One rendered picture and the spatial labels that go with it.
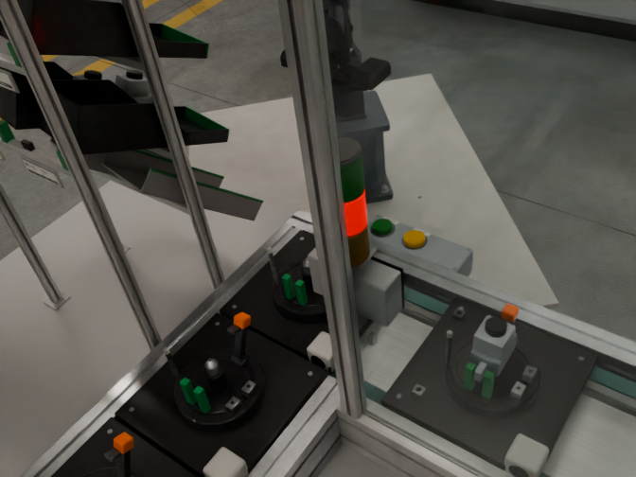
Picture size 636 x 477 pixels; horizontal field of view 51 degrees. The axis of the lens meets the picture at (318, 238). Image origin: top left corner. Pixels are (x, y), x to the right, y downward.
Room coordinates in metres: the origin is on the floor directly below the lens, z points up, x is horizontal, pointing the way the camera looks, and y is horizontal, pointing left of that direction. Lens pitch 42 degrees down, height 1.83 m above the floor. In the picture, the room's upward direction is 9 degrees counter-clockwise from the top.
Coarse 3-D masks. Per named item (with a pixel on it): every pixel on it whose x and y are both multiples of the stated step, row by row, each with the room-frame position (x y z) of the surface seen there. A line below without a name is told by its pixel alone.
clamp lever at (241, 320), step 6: (240, 312) 0.70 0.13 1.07; (234, 318) 0.69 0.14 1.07; (240, 318) 0.68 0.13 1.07; (246, 318) 0.68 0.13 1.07; (234, 324) 0.68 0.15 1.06; (240, 324) 0.68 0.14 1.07; (246, 324) 0.68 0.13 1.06; (228, 330) 0.67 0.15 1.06; (234, 330) 0.66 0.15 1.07; (240, 330) 0.68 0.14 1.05; (246, 330) 0.68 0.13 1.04; (240, 336) 0.67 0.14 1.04; (240, 342) 0.67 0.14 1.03; (240, 348) 0.67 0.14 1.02; (234, 354) 0.67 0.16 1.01; (240, 354) 0.66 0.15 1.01
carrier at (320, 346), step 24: (312, 240) 0.94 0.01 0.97; (288, 264) 0.87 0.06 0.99; (264, 288) 0.84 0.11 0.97; (288, 288) 0.78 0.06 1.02; (312, 288) 0.80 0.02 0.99; (264, 312) 0.78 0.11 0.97; (288, 312) 0.76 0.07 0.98; (312, 312) 0.74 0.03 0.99; (264, 336) 0.73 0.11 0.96; (288, 336) 0.72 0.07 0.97; (312, 336) 0.71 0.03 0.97; (312, 360) 0.66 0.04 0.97
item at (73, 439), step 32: (288, 224) 1.01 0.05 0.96; (256, 256) 0.93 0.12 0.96; (224, 288) 0.86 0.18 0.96; (192, 320) 0.80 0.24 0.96; (160, 352) 0.73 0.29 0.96; (128, 384) 0.68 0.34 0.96; (96, 416) 0.62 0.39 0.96; (320, 416) 0.56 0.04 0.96; (64, 448) 0.58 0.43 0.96; (288, 448) 0.52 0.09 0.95; (320, 448) 0.54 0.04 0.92
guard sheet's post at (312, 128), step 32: (288, 0) 0.56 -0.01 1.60; (288, 32) 0.56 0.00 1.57; (288, 64) 0.57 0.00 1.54; (320, 64) 0.57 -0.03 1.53; (320, 96) 0.55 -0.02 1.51; (320, 128) 0.55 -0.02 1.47; (320, 160) 0.55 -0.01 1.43; (320, 192) 0.56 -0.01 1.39; (320, 224) 0.56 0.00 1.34; (320, 256) 0.56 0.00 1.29; (352, 352) 0.55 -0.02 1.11; (352, 384) 0.55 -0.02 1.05; (352, 416) 0.55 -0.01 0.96
